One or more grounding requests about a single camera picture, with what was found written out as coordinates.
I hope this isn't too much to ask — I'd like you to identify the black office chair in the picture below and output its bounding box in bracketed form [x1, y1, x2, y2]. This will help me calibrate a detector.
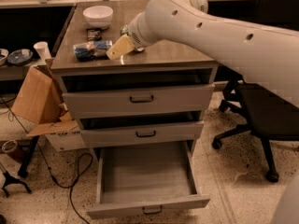
[212, 0, 299, 182]

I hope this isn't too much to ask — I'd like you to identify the green soda can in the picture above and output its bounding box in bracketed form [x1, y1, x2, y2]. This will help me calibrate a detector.
[120, 25, 144, 52]

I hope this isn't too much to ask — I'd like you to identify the white printed cardboard box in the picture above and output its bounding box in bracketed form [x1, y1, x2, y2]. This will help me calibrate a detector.
[46, 127, 86, 151]

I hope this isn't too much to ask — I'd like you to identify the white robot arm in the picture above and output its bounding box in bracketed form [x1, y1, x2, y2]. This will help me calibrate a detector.
[107, 0, 299, 182]

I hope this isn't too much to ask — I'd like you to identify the grey drawer cabinet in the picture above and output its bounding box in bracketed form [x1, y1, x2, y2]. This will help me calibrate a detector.
[50, 0, 222, 154]

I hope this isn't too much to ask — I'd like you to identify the brown cardboard box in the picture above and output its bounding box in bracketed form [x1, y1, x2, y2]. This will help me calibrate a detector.
[11, 64, 78, 137]

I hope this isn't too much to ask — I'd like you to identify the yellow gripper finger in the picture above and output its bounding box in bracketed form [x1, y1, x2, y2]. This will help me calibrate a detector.
[107, 35, 135, 60]

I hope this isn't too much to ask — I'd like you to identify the dark blue plate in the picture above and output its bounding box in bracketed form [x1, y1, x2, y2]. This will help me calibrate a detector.
[7, 49, 33, 66]

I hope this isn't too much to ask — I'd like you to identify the grey bowl at left edge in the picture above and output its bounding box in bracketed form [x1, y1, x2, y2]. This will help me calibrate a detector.
[0, 49, 8, 66]

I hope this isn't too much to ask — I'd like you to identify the white paper cup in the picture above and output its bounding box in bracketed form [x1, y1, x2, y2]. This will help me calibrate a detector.
[34, 41, 51, 60]

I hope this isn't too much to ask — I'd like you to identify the white bowl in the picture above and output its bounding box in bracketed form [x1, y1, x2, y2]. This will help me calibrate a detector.
[83, 6, 113, 29]

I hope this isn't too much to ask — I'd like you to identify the black tripod stand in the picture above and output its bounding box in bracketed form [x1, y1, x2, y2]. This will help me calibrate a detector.
[0, 162, 31, 197]

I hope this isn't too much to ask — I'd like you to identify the black table leg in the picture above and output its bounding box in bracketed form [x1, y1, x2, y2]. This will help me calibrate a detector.
[18, 136, 39, 178]

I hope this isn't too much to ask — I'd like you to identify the blue soda can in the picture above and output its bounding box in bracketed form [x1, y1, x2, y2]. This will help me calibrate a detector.
[73, 40, 113, 60]

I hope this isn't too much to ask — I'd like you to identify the grey top drawer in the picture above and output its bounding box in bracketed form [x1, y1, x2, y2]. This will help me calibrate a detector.
[63, 84, 214, 119]

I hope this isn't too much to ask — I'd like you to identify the grey middle drawer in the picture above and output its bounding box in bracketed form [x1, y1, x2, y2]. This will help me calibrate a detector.
[81, 121, 204, 147]

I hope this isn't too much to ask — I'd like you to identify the small dark snack packet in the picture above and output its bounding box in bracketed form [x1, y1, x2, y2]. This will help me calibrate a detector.
[87, 28, 102, 41]

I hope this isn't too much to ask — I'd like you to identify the grey open bottom drawer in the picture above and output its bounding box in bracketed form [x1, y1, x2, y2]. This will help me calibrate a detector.
[87, 141, 209, 219]

